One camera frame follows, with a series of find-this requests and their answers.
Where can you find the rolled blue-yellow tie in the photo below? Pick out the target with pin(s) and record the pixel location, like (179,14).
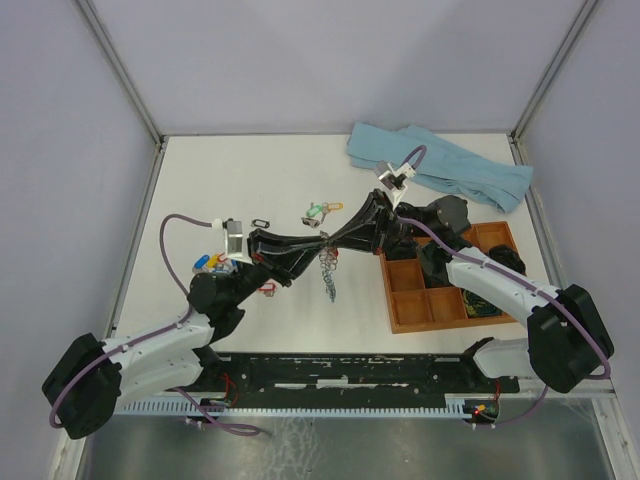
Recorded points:
(477,307)

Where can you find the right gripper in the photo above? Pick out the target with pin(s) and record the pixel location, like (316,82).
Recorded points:
(378,214)

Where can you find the grey cable duct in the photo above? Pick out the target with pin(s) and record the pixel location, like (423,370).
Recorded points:
(174,405)

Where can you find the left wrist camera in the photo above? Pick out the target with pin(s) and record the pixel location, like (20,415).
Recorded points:
(232,235)

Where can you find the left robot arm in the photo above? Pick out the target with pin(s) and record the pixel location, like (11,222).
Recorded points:
(95,378)

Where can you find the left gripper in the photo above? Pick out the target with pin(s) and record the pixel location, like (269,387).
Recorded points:
(285,261)

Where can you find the rolled black tie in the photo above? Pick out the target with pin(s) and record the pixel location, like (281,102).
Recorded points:
(508,257)

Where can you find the black tag key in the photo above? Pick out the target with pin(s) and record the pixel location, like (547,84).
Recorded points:
(260,223)

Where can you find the large keyring holder blue handle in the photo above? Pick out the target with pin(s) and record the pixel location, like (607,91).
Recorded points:
(328,259)

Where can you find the wooden compartment tray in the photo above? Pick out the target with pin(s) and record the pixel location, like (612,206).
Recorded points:
(418,302)

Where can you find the green yellow tag key bunch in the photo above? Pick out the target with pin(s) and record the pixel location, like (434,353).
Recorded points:
(316,214)

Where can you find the coloured tag key bunch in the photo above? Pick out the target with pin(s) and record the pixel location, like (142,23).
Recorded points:
(217,264)

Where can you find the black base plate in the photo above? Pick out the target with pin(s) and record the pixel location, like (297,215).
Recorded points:
(312,380)

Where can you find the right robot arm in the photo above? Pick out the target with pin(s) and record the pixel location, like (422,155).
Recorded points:
(566,341)

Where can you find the light blue cloth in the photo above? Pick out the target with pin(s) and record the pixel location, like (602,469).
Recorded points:
(441,165)

